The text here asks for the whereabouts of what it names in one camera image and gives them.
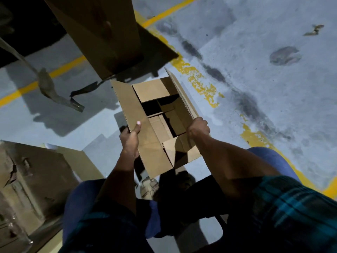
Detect torn tape scrap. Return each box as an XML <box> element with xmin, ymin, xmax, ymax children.
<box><xmin>303</xmin><ymin>24</ymin><xmax>325</xmax><ymax>37</ymax></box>

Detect dusty torn cardboard box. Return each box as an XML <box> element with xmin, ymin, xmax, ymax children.
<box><xmin>0</xmin><ymin>140</ymin><xmax>105</xmax><ymax>235</ymax></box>

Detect cardboard box with torn surface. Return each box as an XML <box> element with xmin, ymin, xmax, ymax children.
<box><xmin>110</xmin><ymin>67</ymin><xmax>203</xmax><ymax>179</ymax></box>

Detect hanging brown tape strip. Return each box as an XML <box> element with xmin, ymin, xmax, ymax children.
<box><xmin>0</xmin><ymin>37</ymin><xmax>85</xmax><ymax>113</ymax></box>

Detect upright brown cardboard sheet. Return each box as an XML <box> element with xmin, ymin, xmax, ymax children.
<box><xmin>42</xmin><ymin>0</ymin><xmax>179</xmax><ymax>81</ymax></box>

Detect person's left woven shoe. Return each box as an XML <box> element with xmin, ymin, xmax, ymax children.
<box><xmin>139</xmin><ymin>176</ymin><xmax>160</xmax><ymax>201</ymax></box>

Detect person's blue jeans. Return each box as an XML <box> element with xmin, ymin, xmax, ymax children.
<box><xmin>62</xmin><ymin>147</ymin><xmax>302</xmax><ymax>243</ymax></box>

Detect person's right forearm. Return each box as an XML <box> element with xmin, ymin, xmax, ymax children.
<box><xmin>192</xmin><ymin>134</ymin><xmax>281</xmax><ymax>201</ymax></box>

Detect person's left hand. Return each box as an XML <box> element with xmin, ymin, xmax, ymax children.
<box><xmin>119</xmin><ymin>121</ymin><xmax>142</xmax><ymax>160</ymax></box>

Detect person's left forearm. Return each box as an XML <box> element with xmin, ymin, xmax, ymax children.
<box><xmin>97</xmin><ymin>155</ymin><xmax>140</xmax><ymax>214</ymax></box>

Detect person's right hand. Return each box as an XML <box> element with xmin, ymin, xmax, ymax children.
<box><xmin>186</xmin><ymin>117</ymin><xmax>211</xmax><ymax>141</ymax></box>

